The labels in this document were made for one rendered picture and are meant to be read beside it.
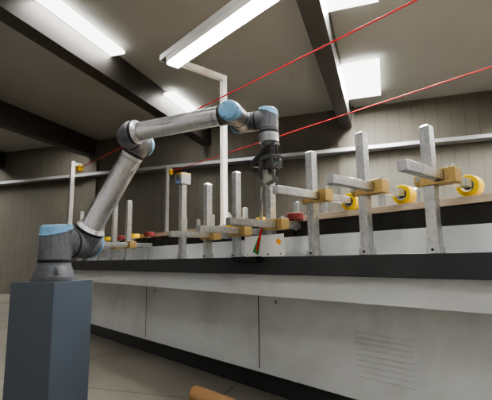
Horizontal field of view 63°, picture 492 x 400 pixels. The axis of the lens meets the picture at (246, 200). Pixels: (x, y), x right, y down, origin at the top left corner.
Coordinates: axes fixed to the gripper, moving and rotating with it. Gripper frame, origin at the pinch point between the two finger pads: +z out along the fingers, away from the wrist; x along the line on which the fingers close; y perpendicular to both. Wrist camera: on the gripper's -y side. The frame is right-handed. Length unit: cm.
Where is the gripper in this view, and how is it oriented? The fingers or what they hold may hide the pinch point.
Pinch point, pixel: (267, 187)
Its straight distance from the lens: 181.8
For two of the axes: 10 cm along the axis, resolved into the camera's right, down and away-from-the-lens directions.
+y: 6.6, -1.2, -7.4
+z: 0.1, 9.9, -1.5
